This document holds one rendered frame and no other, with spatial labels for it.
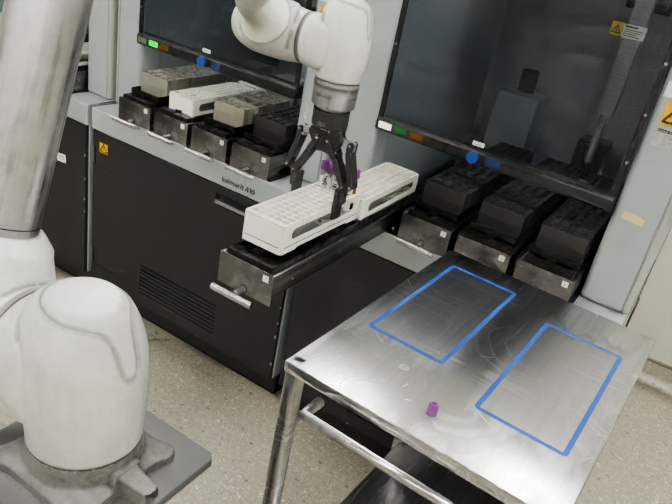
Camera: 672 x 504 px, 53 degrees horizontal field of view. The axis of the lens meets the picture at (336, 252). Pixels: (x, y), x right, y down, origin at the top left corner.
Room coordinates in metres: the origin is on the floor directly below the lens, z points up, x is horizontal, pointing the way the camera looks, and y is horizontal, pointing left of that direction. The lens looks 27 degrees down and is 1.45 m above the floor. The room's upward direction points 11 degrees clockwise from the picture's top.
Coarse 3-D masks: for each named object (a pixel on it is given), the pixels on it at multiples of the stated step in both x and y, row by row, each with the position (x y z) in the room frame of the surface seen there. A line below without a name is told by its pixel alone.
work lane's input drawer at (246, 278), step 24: (384, 216) 1.51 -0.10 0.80; (312, 240) 1.31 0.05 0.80; (336, 240) 1.33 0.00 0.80; (360, 240) 1.42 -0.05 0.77; (240, 264) 1.15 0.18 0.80; (264, 264) 1.14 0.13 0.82; (288, 264) 1.17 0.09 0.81; (312, 264) 1.24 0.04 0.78; (216, 288) 1.12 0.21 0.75; (240, 288) 1.13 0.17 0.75; (264, 288) 1.12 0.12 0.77
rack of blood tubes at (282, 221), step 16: (304, 192) 1.35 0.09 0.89; (320, 192) 1.37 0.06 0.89; (256, 208) 1.22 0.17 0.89; (272, 208) 1.24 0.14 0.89; (288, 208) 1.25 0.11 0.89; (304, 208) 1.27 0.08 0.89; (320, 208) 1.28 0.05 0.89; (352, 208) 1.39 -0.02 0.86; (256, 224) 1.18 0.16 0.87; (272, 224) 1.17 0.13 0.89; (288, 224) 1.17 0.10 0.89; (304, 224) 1.31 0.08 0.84; (320, 224) 1.32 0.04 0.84; (336, 224) 1.33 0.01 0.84; (256, 240) 1.18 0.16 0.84; (272, 240) 1.16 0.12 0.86; (288, 240) 1.17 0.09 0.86; (304, 240) 1.22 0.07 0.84
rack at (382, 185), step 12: (372, 168) 1.66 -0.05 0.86; (384, 168) 1.68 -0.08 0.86; (396, 168) 1.70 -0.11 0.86; (360, 180) 1.57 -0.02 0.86; (372, 180) 1.58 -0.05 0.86; (384, 180) 1.60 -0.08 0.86; (396, 180) 1.61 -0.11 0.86; (408, 180) 1.64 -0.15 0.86; (372, 192) 1.50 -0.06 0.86; (384, 192) 1.52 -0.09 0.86; (396, 192) 1.63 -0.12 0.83; (408, 192) 1.65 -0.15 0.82; (360, 204) 1.44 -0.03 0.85; (372, 204) 1.56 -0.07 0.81; (384, 204) 1.54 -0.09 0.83; (360, 216) 1.44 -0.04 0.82
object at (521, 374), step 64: (448, 256) 1.33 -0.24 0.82; (384, 320) 1.02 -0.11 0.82; (448, 320) 1.06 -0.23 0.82; (512, 320) 1.11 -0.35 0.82; (576, 320) 1.16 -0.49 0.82; (320, 384) 0.81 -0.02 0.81; (384, 384) 0.84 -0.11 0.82; (448, 384) 0.87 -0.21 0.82; (512, 384) 0.90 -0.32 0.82; (576, 384) 0.94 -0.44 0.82; (448, 448) 0.72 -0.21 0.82; (512, 448) 0.75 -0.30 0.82; (576, 448) 0.78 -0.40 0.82
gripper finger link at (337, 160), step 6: (330, 144) 1.31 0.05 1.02; (330, 150) 1.31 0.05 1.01; (330, 156) 1.31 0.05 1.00; (336, 156) 1.31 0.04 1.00; (336, 162) 1.31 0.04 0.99; (342, 162) 1.32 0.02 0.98; (336, 168) 1.31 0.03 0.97; (342, 168) 1.32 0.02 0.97; (336, 174) 1.31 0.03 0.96; (342, 174) 1.31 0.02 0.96; (342, 180) 1.30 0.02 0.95; (342, 186) 1.30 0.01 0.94
